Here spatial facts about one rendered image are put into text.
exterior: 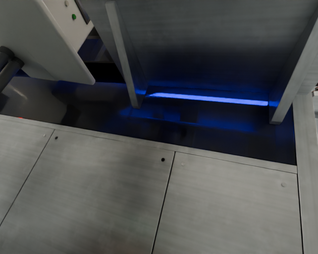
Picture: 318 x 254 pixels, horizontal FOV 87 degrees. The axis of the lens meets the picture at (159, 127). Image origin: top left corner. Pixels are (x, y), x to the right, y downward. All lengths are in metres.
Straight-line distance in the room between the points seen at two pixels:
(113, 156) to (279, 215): 0.53
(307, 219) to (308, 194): 0.06
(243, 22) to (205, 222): 0.54
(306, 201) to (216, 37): 0.50
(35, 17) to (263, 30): 0.62
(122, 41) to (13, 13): 0.31
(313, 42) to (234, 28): 0.18
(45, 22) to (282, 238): 0.86
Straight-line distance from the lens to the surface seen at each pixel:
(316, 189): 0.64
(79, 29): 1.10
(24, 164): 0.90
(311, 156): 0.66
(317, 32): 0.54
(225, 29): 0.55
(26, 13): 0.67
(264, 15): 0.54
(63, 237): 0.70
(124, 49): 0.60
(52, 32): 0.66
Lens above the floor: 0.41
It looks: 24 degrees up
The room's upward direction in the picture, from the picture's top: 16 degrees clockwise
